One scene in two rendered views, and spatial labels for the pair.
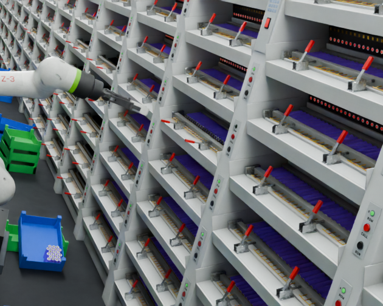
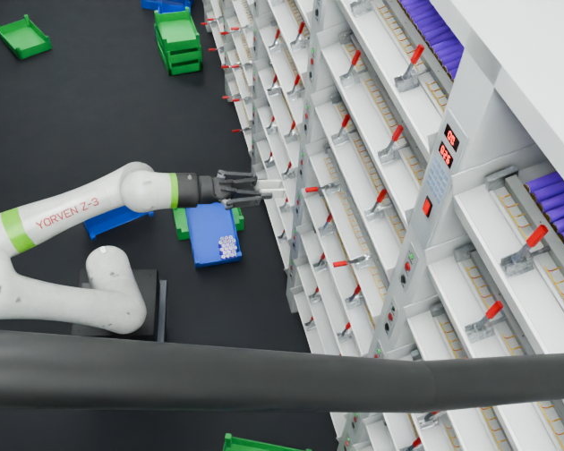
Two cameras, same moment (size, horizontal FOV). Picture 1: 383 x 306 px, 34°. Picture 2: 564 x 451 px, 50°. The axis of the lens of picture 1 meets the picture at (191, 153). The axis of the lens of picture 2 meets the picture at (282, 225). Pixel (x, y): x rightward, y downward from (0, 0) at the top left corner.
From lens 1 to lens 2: 1.43 m
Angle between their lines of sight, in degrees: 38
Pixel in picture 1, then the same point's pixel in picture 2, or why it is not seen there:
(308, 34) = not seen: hidden behind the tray
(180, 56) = (320, 82)
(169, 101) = (317, 135)
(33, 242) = (205, 229)
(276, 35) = (443, 234)
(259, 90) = (421, 290)
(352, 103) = not seen: outside the picture
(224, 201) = not seen: hidden behind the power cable
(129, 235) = (300, 260)
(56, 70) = (141, 201)
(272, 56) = (438, 258)
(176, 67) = (318, 97)
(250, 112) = (410, 312)
